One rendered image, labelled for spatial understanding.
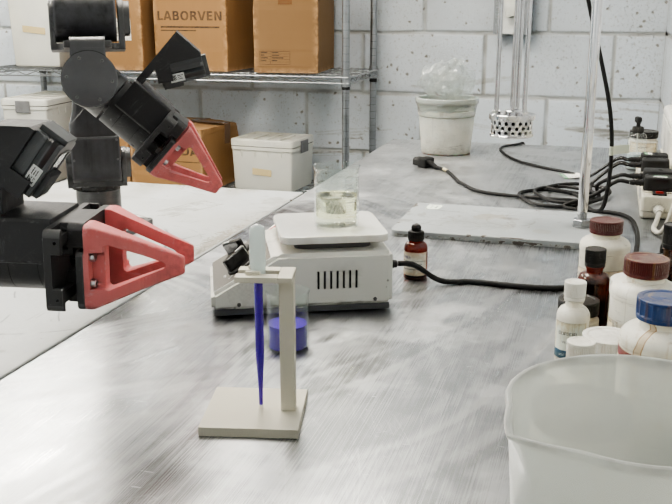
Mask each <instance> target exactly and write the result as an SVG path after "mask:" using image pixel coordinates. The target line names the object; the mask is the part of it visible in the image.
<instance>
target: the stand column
mask: <svg viewBox="0 0 672 504"><path fill-rule="evenodd" d="M602 10H603V0H592V10H591V24H590V38H589V52H588V67H587V81H586V95H585V109H584V124H583V138H582V152H581V166H580V181H579V195H578V209H577V211H578V212H577V217H574V219H573V224H572V226H573V227H575V228H582V229H585V228H589V226H590V218H587V212H588V201H589V188H590V174H591V160H592V147H593V133H594V119H595V106H596V92H597V78H598V65H599V51H600V37H601V24H602Z"/></svg>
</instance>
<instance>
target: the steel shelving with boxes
mask: <svg viewBox="0 0 672 504"><path fill-rule="evenodd" d="M122 1H128V2H129V13H130V29H131V34H130V36H125V44H126V50H125V52H106V57H107V58H108V59H109V60H110V61H111V62H112V63H113V65H114V66H115V68H116V69H117V70H118V71H124V72H121V73H131V74H129V75H132V74H134V75H136V74H141V73H142V72H140V71H144V69H145V68H146V67H147V66H148V65H149V63H150V62H151V61H152V60H153V59H154V57H155V56H156V55H157V54H158V53H159V51H160V50H161V49H162V48H163V46H164V45H165V44H166V43H167V42H168V40H169V39H170V38H171V37H172V36H173V34H174V33H175V32H176V31H179V32H180V33H181V34H182V35H183V36H184V37H185V38H187V39H188V40H189V41H190V42H191V43H192V44H194V45H195V46H196V47H197V48H198V49H199V50H200V52H201V54H205V55H206V58H207V62H208V66H209V70H210V73H212V74H210V75H214V76H216V77H219V76H234V77H239V76H257V77H259V78H261V79H264V78H262V77H277V78H275V79H278V78H282V79H285V78H283V77H299V78H298V79H295V80H293V81H296V80H299V79H302V78H303V79H305V80H308V79H306V78H322V79H319V80H317V81H320V80H323V79H327V78H341V83H336V82H335V81H332V80H330V79H327V80H329V81H332V82H334V83H324V82H317V81H314V82H313V81H311V80H308V81H310V82H293V81H290V80H288V79H285V80H287V81H290V82H284V81H272V80H275V79H272V80H267V79H264V80H266V81H249V80H252V79H255V78H257V77H254V78H251V79H248V80H246V79H244V78H242V77H239V78H241V79H244V80H246V81H244V80H229V79H232V78H234V77H231V78H228V79H224V78H221V77H219V78H221V79H223V80H206V79H209V78H212V77H214V76H211V77H208V78H206V79H204V78H201V79H196V80H192V81H220V82H259V83H298V84H337V85H341V87H342V161H348V162H349V104H350V87H351V84H353V83H356V82H360V81H363V80H366V79H369V82H370V113H369V154H370V153H371V152H373V151H374V150H376V87H377V78H378V70H379V69H378V68H377V0H371V6H370V66H369V68H368V69H364V68H359V67H358V68H353V67H351V68H350V0H342V68H340V67H338V68H334V0H122ZM7 2H8V9H9V17H10V24H11V31H12V39H13V46H14V53H15V61H16V64H14V65H4V66H0V70H5V71H0V73H4V74H0V76H40V83H41V92H35V93H29V94H23V95H17V96H12V97H6V98H2V99H1V105H2V109H3V113H4V120H5V119H35V120H50V121H55V122H56V123H57V124H59V125H60V126H61V127H63V128H64V129H65V130H67V131H68V132H69V122H70V117H71V110H72V100H71V99H70V98H69V97H68V96H67V95H66V94H65V92H64V91H47V79H46V77H61V76H53V75H49V74H51V73H54V72H55V73H57V74H60V73H58V72H61V71H62V68H63V65H64V64H65V62H66V61H67V60H68V59H69V58H70V52H60V53H53V52H52V51H51V46H50V30H49V16H48V6H47V3H48V0H7ZM4 68H6V69H4ZM11 68H12V69H11ZM30 69H35V70H30ZM37 69H38V70H37ZM50 69H52V70H50ZM57 69H58V70H57ZM244 69H246V70H244ZM328 69H330V70H328ZM333 69H334V70H333ZM340 69H341V70H340ZM359 70H361V71H359ZM364 70H369V71H364ZM12 71H14V72H20V71H34V72H37V71H39V72H37V73H40V75H29V74H31V73H34V72H31V73H29V74H24V73H22V72H20V73H22V74H24V75H9V74H12V73H14V72H12ZM46 71H48V72H51V73H49V74H46ZM126 71H130V72H126ZM133 71H136V72H133ZM325 71H328V72H325ZM332 71H336V72H332ZM339 71H340V72H339ZM5 72H11V73H9V74H7V73H5ZM350 72H353V73H350ZM357 72H362V73H357ZM214 73H219V74H214ZM222 73H225V74H222ZM229 73H232V74H229ZM367 73H368V74H367ZM241 74H245V75H241ZM246 74H252V75H246ZM253 74H258V75H253ZM261 74H265V75H261ZM268 74H272V75H268ZM275 74H276V75H275ZM60 75H61V74H60ZM129 75H126V76H125V77H127V76H129ZM284 75H292V76H284ZM293 75H299V76H293ZM301 75H306V76H301ZM308 75H313V76H308ZM316 75H320V76H316ZM360 75H363V76H365V77H366V78H363V76H362V78H363V79H362V78H361V77H360ZM366 75H367V76H366ZM136 76H138V77H139V75H136ZM326 76H341V77H326ZM357 76H358V77H359V78H360V80H357V79H358V77H357ZM368 76H369V77H368ZM353 77H357V78H356V80H355V79H354V78H353ZM352 79H354V82H351V81H352ZM187 118H188V119H189V120H190V121H191V122H192V123H193V124H194V126H195V128H196V130H197V132H198V134H199V136H200V138H201V140H202V141H203V143H204V145H205V147H206V149H207V151H208V153H209V155H210V156H211V158H212V160H213V162H214V164H215V166H216V168H217V169H218V171H219V173H220V175H221V177H222V183H223V186H222V187H227V188H229V187H234V188H238V189H254V190H271V191H288V192H293V191H295V192H296V191H302V192H303V191H305V192H308V191H309V190H307V189H308V188H310V187H312V186H314V184H313V185H309V184H312V183H314V182H313V181H314V180H312V152H313V145H314V142H313V141H314V135H312V134H296V133H278V132H260V131H255V132H251V133H248V134H244V135H241V136H239V135H238V130H237V124H236V123H235V122H229V121H224V120H215V119H211V118H195V117H187ZM175 164H178V165H180V166H183V167H185V168H188V169H190V170H193V171H195V172H198V173H201V174H203V175H206V176H208V175H207V173H206V171H205V170H204V168H203V166H202V165H201V163H200V161H199V160H198V158H197V156H196V155H195V153H194V151H193V150H192V148H190V147H189V148H187V149H186V150H185V151H184V152H183V153H182V155H181V156H180V157H179V158H178V159H177V161H176V162H175ZM131 169H132V171H131V177H127V182H137V183H154V184H170V185H184V184H181V183H177V182H173V181H169V180H165V179H161V178H157V177H154V176H152V175H151V174H150V173H149V172H147V171H146V167H145V166H144V165H143V164H142V166H139V165H138V164H137V163H135V162H134V161H133V160H132V159H131ZM311 181H312V182H311ZM233 182H235V184H233V185H235V186H233V185H231V186H227V185H228V183H229V184H231V183H233ZM226 184H227V185H226ZM305 186H310V187H308V188H307V189H305V190H300V189H302V188H303V187H305ZM222 187H221V188H222Z"/></svg>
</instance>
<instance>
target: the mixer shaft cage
mask: <svg viewBox="0 0 672 504"><path fill-rule="evenodd" d="M532 2H533V0H528V1H527V20H526V39H525V58H524V77H523V96H522V111H521V109H520V108H519V105H520V86H521V67H522V47H523V28H524V9H525V0H515V13H514V33H513V53H512V74H511V94H510V109H507V110H505V111H500V110H499V94H500V73H501V51H502V29H503V7H504V0H499V9H498V31H497V54H496V76H495V99H494V110H492V112H490V113H489V119H491V133H489V135H490V136H491V137H495V138H503V139H526V138H531V137H533V134H532V126H533V120H535V117H536V114H535V113H531V112H527V94H528V76H529V57H530V39H531V20H532ZM512 135H513V136H512Z"/></svg>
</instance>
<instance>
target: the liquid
mask: <svg viewBox="0 0 672 504"><path fill-rule="evenodd" d="M254 312H255V352H256V365H257V376H258V389H259V405H263V372H264V317H263V283H254Z"/></svg>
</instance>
